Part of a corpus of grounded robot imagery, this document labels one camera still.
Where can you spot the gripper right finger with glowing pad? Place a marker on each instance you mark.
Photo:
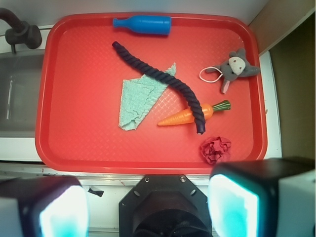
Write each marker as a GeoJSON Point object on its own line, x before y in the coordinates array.
{"type": "Point", "coordinates": [274, 197]}

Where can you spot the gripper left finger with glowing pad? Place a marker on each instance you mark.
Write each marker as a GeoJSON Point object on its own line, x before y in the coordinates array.
{"type": "Point", "coordinates": [47, 206]}

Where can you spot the crumpled red cloth ball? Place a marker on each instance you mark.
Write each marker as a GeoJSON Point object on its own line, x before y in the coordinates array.
{"type": "Point", "coordinates": [216, 149]}

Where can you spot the orange toy carrot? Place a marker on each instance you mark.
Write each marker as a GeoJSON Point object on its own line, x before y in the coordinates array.
{"type": "Point", "coordinates": [186, 116]}

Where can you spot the grey toy sink basin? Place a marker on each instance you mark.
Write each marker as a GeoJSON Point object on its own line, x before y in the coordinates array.
{"type": "Point", "coordinates": [20, 76]}

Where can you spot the red plastic tray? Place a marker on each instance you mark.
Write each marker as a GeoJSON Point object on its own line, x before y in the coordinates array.
{"type": "Point", "coordinates": [77, 126]}

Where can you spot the grey plush bunny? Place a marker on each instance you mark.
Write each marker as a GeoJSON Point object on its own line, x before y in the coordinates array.
{"type": "Point", "coordinates": [236, 66]}

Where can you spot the light green knitted cloth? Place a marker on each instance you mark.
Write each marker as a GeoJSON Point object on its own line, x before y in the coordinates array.
{"type": "Point", "coordinates": [138, 96]}

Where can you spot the dark brown toy faucet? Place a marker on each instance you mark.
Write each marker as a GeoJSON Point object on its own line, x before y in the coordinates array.
{"type": "Point", "coordinates": [20, 32]}

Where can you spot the blue plastic bottle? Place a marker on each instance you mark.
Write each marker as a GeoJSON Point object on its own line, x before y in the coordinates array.
{"type": "Point", "coordinates": [145, 24]}

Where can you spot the black octagonal mount plate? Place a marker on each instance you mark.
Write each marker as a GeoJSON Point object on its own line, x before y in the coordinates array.
{"type": "Point", "coordinates": [164, 206]}

